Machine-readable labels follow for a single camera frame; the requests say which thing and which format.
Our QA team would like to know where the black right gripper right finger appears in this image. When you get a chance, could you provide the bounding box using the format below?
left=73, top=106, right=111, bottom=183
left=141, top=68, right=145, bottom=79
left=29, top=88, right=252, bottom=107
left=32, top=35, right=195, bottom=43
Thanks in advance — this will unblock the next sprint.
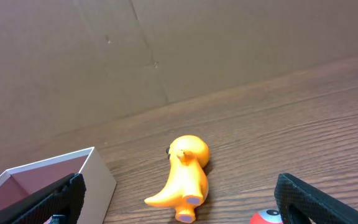
left=274, top=173, right=358, bottom=224

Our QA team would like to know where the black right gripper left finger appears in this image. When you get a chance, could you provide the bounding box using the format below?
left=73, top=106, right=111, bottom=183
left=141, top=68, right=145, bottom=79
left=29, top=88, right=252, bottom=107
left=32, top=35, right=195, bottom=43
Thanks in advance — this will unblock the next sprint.
left=0, top=173, right=86, bottom=224

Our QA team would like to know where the red round face ball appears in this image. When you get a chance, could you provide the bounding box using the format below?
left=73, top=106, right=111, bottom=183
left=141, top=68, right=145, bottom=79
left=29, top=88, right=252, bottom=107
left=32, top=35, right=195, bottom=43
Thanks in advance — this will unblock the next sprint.
left=250, top=209, right=283, bottom=224

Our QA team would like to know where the orange dog figurine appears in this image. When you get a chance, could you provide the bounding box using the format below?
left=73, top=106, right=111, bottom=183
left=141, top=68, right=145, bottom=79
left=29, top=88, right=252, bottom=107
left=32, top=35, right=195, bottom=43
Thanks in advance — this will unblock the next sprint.
left=144, top=135, right=210, bottom=223

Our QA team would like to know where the white box pink inside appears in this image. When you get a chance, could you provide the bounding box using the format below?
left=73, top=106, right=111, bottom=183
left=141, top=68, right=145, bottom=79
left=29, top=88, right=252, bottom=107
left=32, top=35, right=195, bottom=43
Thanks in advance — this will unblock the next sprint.
left=0, top=147, right=117, bottom=223

